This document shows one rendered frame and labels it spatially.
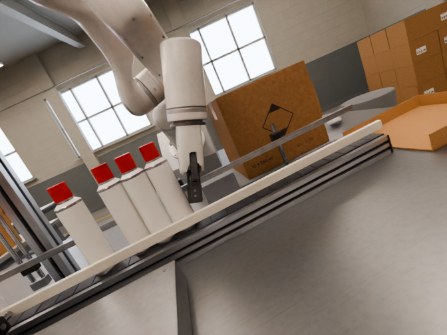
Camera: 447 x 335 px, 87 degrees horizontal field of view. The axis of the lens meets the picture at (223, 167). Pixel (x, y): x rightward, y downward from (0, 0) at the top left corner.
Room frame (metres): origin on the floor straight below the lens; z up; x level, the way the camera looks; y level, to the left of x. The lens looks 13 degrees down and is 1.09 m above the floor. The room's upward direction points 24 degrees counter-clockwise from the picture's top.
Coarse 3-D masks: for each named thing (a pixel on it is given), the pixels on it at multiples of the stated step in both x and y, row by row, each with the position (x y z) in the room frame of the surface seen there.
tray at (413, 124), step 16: (416, 96) 0.75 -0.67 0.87; (432, 96) 0.70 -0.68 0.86; (384, 112) 0.73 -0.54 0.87; (400, 112) 0.74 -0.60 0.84; (416, 112) 0.70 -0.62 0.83; (432, 112) 0.64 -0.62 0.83; (352, 128) 0.71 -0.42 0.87; (384, 128) 0.68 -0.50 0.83; (400, 128) 0.63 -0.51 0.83; (416, 128) 0.59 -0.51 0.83; (432, 128) 0.55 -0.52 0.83; (400, 144) 0.54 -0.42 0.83; (416, 144) 0.50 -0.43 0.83; (432, 144) 0.45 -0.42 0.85
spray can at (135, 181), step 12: (120, 156) 0.48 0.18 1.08; (120, 168) 0.48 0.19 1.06; (132, 168) 0.48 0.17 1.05; (120, 180) 0.48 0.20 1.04; (132, 180) 0.47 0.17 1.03; (144, 180) 0.48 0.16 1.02; (132, 192) 0.47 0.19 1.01; (144, 192) 0.47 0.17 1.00; (144, 204) 0.47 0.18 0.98; (156, 204) 0.48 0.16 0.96; (144, 216) 0.47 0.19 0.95; (156, 216) 0.47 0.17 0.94; (168, 216) 0.49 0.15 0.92; (156, 228) 0.47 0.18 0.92; (168, 240) 0.47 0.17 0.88
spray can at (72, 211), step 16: (48, 192) 0.47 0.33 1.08; (64, 192) 0.47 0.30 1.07; (64, 208) 0.45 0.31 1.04; (80, 208) 0.47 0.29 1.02; (64, 224) 0.45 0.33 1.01; (80, 224) 0.45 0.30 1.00; (96, 224) 0.48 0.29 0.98; (80, 240) 0.45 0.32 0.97; (96, 240) 0.46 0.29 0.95; (96, 256) 0.45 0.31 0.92
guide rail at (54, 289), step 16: (368, 128) 0.53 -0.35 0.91; (336, 144) 0.52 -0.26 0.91; (304, 160) 0.50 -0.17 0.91; (272, 176) 0.49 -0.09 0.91; (240, 192) 0.48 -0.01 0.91; (208, 208) 0.47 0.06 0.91; (224, 208) 0.48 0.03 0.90; (176, 224) 0.46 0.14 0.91; (192, 224) 0.47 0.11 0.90; (144, 240) 0.45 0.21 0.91; (160, 240) 0.46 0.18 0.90; (112, 256) 0.44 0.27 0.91; (128, 256) 0.45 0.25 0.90; (80, 272) 0.43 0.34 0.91; (96, 272) 0.44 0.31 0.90; (48, 288) 0.42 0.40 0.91; (64, 288) 0.43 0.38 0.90; (16, 304) 0.42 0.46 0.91; (32, 304) 0.42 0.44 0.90
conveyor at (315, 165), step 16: (352, 144) 0.55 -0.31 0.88; (320, 160) 0.54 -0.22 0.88; (288, 176) 0.53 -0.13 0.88; (256, 192) 0.52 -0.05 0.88; (240, 208) 0.48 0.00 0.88; (208, 224) 0.47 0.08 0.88; (176, 240) 0.46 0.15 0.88; (144, 256) 0.45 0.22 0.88; (112, 272) 0.45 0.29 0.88; (80, 288) 0.44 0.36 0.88; (48, 304) 0.43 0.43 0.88; (16, 320) 0.43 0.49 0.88
